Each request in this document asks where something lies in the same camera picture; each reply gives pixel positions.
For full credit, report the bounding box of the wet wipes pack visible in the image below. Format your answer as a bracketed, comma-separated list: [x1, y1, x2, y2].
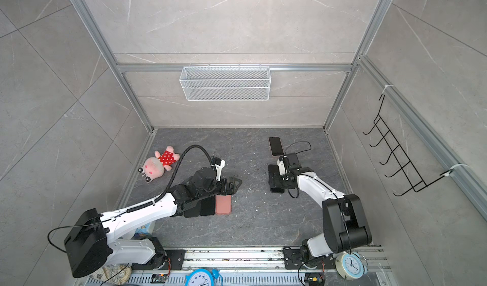
[134, 227, 152, 238]

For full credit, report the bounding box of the aluminium mounting rail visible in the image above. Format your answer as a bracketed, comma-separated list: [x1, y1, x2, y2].
[74, 247, 389, 275]

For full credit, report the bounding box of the long black phone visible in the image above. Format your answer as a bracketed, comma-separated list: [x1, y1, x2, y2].
[200, 196, 216, 216]

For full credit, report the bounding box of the blue alarm clock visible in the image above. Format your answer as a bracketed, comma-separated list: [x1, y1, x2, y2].
[185, 268, 221, 286]

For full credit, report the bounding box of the black wire hook rack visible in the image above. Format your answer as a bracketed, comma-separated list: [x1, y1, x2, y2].
[362, 94, 465, 197]

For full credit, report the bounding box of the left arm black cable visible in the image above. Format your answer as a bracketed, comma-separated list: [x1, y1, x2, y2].
[153, 144, 214, 203]

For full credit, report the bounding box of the pink pig plush toy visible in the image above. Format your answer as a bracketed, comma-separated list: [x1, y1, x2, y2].
[138, 146, 180, 183]

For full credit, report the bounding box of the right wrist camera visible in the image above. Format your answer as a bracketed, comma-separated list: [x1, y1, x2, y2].
[277, 153, 302, 175]

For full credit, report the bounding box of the crumpled patterned cloth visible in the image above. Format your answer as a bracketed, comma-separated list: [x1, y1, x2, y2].
[90, 264, 132, 285]

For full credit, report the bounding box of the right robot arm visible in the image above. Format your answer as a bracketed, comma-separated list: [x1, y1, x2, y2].
[268, 163, 372, 264]

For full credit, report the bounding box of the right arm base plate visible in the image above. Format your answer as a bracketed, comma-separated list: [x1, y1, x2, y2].
[282, 247, 336, 270]

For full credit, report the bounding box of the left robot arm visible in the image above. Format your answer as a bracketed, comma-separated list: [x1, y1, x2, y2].
[63, 167, 243, 278]

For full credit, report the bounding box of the cream alarm clock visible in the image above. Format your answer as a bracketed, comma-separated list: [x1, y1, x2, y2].
[335, 252, 368, 280]

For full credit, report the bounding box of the black phone case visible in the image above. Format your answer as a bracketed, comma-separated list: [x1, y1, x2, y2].
[183, 203, 201, 218]

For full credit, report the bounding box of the phone with pink edge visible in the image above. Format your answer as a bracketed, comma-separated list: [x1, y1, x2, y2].
[268, 136, 284, 157]

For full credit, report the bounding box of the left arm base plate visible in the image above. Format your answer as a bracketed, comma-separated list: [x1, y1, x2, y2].
[153, 249, 186, 271]

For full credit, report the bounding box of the pink phone case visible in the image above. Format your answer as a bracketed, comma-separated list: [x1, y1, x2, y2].
[215, 195, 232, 215]

